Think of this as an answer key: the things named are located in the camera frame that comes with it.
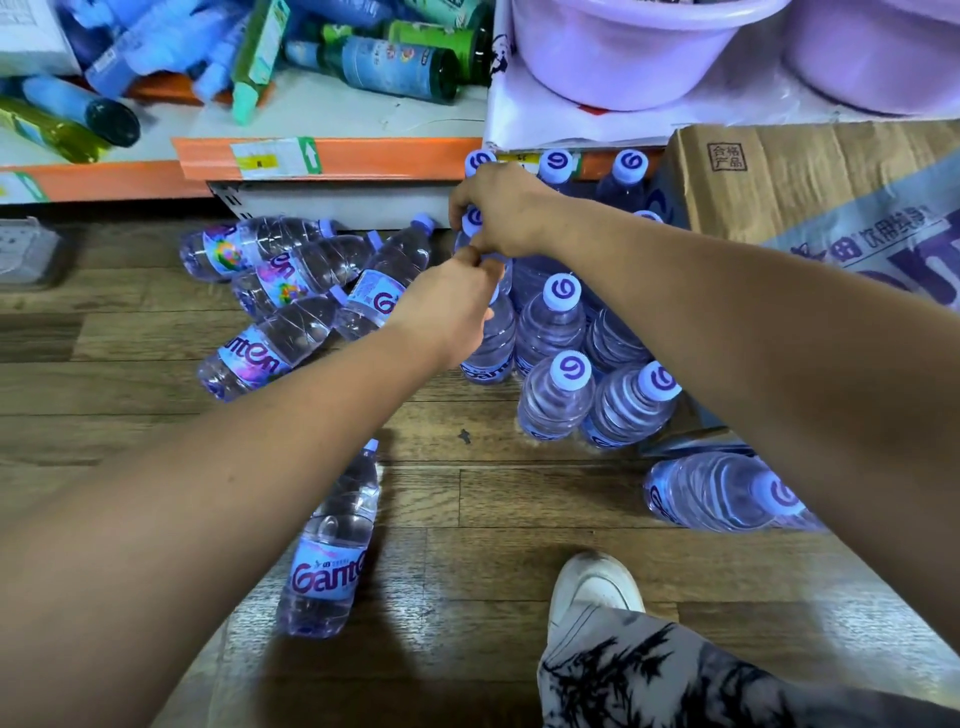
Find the person's right hand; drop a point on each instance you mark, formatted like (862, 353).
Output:
(506, 210)

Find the person's left hand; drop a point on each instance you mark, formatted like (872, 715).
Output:
(450, 307)

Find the water bottle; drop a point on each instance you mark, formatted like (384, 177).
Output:
(471, 221)
(491, 345)

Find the pile of water bottles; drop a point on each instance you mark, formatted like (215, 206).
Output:
(555, 390)

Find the person's right forearm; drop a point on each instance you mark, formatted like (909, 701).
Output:
(787, 360)

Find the person's left forearm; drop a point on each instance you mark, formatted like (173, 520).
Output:
(187, 525)

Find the person's white shoe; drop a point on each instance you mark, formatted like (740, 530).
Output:
(592, 585)

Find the small white yellow price label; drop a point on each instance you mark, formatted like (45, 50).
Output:
(517, 158)

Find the white orange-edged store shelf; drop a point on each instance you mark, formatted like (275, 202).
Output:
(360, 112)

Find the small purple plastic basin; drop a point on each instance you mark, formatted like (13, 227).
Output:
(622, 67)

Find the dark bottle green label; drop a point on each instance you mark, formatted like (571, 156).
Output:
(427, 34)

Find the dark bottle mint label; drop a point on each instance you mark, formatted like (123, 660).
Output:
(442, 9)

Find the price label green arrow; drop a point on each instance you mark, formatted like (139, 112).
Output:
(274, 157)
(19, 187)

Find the brown carton purple print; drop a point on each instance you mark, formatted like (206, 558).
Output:
(787, 180)

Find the green white slim box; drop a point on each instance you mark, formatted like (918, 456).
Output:
(259, 52)

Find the orange flat packet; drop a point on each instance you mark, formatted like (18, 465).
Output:
(157, 90)

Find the pile of blue tubes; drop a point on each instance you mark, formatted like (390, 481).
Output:
(165, 37)

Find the large purple plastic basin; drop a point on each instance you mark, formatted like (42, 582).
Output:
(877, 60)

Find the blue bottle dark cap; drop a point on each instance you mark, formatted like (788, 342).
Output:
(75, 105)

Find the clear plastic lid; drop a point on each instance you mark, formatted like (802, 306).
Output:
(26, 251)

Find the black white patterned trousers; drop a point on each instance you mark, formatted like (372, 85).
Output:
(675, 675)

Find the yellow green bottle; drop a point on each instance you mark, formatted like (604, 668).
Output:
(45, 127)

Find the white printed carton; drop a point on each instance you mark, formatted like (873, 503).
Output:
(30, 34)

